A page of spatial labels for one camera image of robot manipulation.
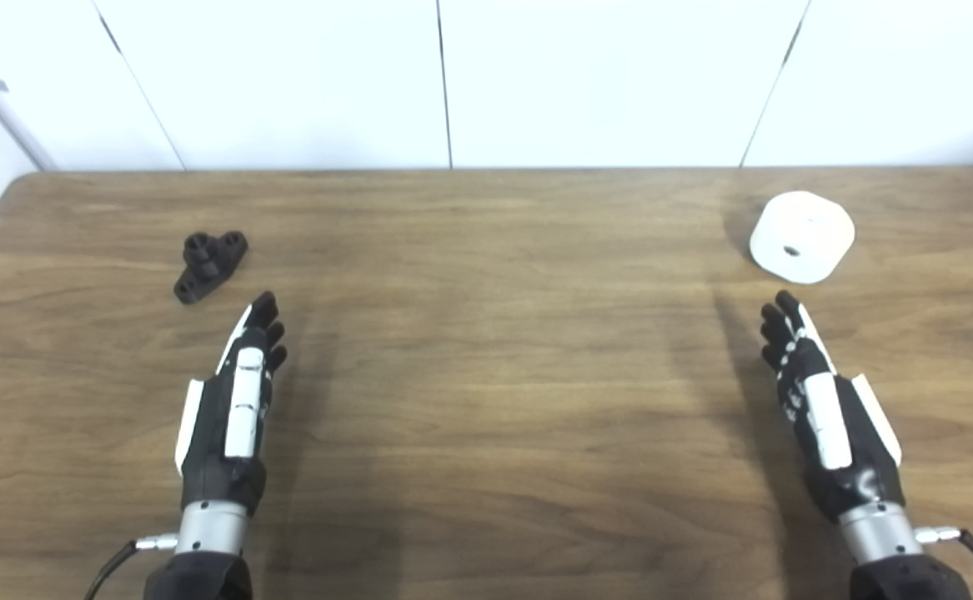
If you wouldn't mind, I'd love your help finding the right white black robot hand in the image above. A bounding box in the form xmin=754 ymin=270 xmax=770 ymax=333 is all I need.
xmin=760 ymin=290 xmax=906 ymax=524

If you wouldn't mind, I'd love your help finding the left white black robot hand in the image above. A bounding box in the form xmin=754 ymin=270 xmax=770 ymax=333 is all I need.
xmin=174 ymin=290 xmax=288 ymax=518

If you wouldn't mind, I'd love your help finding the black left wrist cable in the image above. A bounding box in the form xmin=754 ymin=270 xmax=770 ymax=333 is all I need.
xmin=84 ymin=534 xmax=178 ymax=600

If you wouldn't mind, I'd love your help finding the black plastic holder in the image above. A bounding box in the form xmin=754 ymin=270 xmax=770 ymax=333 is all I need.
xmin=173 ymin=231 xmax=249 ymax=305

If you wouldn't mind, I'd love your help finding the round white plastic piece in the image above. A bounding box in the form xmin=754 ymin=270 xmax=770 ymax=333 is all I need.
xmin=749 ymin=191 xmax=856 ymax=285

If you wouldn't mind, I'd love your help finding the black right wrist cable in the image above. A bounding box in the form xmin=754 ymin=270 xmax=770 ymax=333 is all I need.
xmin=914 ymin=526 xmax=973 ymax=600

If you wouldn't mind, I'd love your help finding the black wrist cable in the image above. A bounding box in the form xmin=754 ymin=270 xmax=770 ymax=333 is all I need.
xmin=914 ymin=526 xmax=973 ymax=600
xmin=84 ymin=534 xmax=178 ymax=600

